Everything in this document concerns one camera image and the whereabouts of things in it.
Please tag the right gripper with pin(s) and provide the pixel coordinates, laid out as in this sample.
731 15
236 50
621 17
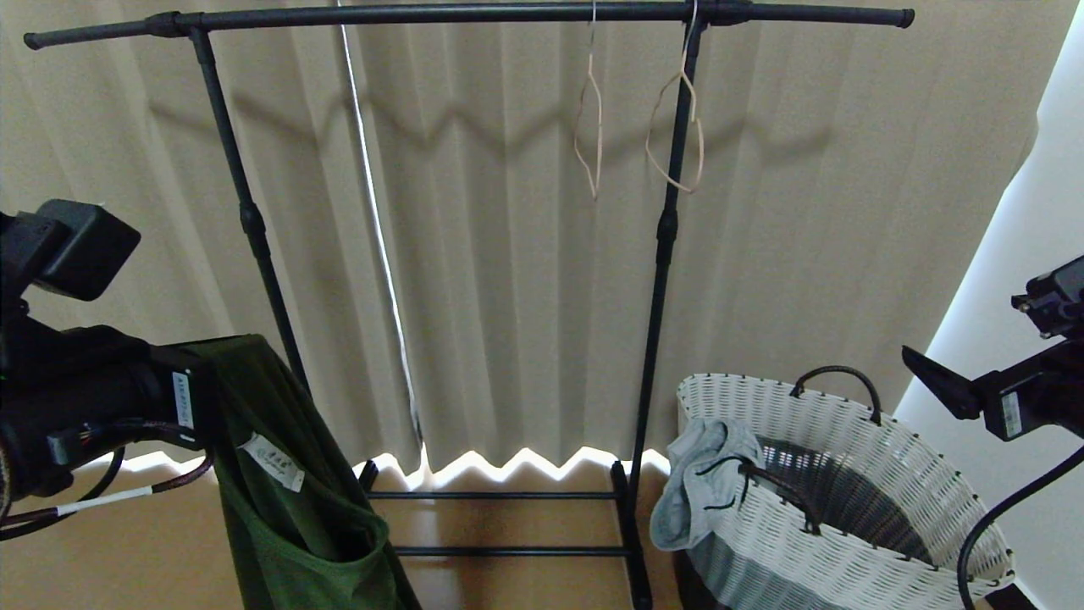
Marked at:
1042 390

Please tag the pink clothes hanger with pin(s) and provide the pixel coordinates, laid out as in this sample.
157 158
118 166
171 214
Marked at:
600 152
702 152

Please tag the pale grey shorts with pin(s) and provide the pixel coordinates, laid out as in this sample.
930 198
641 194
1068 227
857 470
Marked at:
703 474

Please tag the white laundry basket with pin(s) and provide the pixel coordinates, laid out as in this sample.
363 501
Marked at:
931 483

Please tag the green long-sleeved shirt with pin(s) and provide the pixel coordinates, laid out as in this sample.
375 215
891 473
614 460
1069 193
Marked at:
288 525

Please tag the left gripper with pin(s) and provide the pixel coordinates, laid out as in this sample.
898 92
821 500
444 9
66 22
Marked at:
85 398

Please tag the black clothes rack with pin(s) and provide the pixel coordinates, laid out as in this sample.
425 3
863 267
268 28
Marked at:
508 13

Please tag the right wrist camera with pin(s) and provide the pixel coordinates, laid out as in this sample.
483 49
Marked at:
1059 296

